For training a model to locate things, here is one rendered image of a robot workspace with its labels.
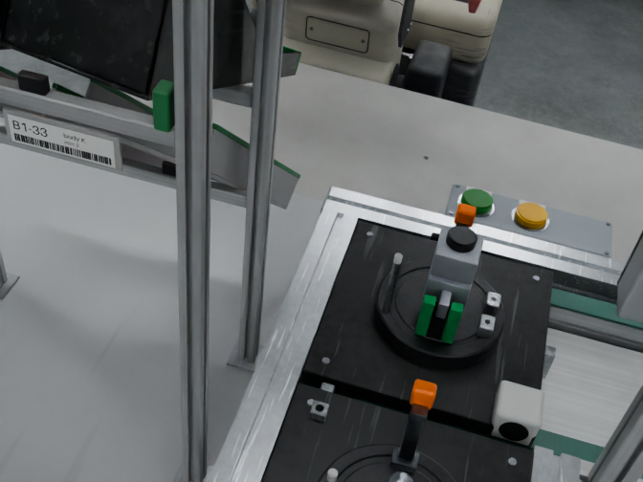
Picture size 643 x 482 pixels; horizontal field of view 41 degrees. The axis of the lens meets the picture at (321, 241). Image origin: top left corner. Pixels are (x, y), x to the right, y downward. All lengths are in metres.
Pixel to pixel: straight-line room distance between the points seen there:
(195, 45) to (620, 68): 3.02
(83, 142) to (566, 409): 0.60
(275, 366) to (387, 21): 0.86
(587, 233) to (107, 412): 0.62
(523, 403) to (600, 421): 0.14
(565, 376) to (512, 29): 2.64
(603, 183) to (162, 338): 0.72
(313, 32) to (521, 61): 1.79
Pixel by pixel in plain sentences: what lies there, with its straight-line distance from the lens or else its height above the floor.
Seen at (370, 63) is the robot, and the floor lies 0.80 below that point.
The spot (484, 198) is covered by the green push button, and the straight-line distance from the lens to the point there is 1.11.
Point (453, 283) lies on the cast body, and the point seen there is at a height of 1.05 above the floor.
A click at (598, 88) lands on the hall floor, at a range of 3.32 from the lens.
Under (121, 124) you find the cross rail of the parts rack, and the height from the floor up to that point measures 1.31.
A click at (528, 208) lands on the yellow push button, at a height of 0.97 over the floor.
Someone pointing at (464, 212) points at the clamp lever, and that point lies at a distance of 0.92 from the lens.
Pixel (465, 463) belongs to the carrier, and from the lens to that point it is 0.85.
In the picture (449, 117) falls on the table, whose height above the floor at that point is 0.86.
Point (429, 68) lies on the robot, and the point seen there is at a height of 0.75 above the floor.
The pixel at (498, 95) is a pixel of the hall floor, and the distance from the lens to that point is 3.13.
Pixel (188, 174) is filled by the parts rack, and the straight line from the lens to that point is 0.61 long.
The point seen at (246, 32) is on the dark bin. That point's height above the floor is 1.29.
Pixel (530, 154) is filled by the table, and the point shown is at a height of 0.86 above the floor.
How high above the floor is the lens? 1.67
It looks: 44 degrees down
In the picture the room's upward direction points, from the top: 8 degrees clockwise
